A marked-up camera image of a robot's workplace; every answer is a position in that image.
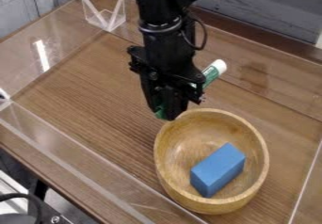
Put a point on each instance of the green dry erase marker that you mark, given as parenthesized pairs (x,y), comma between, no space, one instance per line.
(212,72)

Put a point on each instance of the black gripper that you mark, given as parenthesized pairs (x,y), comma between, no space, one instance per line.
(163,62)

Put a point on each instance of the brown wooden bowl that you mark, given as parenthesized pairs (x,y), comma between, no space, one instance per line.
(192,137)

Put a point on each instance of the blue rectangular block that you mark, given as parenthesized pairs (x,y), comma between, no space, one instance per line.
(216,171)

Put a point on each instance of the clear acrylic corner bracket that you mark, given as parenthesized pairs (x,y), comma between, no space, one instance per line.
(109,20)

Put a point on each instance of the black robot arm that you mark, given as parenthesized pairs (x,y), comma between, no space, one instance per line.
(167,12)

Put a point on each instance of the clear acrylic tray wall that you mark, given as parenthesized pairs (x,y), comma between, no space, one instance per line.
(111,195)

